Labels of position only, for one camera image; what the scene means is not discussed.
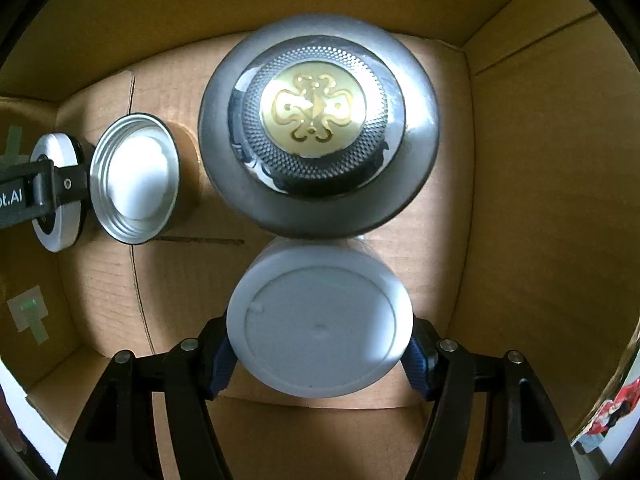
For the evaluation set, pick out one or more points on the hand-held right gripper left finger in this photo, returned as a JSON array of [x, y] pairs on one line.
[[222, 371]]

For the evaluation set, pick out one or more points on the silver round tin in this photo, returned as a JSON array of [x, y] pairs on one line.
[[60, 146]]

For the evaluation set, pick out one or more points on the red patterned cloth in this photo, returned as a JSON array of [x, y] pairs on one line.
[[612, 410]]

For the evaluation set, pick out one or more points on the cardboard box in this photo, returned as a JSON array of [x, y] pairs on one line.
[[525, 210]]

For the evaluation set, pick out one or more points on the silver metal jar lid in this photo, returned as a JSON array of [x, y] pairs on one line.
[[135, 180]]

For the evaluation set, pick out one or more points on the green tape strip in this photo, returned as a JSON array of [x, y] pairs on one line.
[[12, 145]]

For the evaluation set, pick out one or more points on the dark bottle with gold emblem cap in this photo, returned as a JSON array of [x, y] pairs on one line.
[[320, 110]]

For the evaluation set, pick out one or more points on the white and green tape label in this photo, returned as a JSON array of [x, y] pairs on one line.
[[30, 310]]

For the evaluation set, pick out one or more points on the white round plastic jar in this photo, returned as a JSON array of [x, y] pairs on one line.
[[320, 320]]

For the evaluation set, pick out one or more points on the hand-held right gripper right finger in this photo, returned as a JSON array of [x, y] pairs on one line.
[[418, 366]]

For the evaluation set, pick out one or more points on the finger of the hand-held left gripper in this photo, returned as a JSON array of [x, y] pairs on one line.
[[65, 185]]

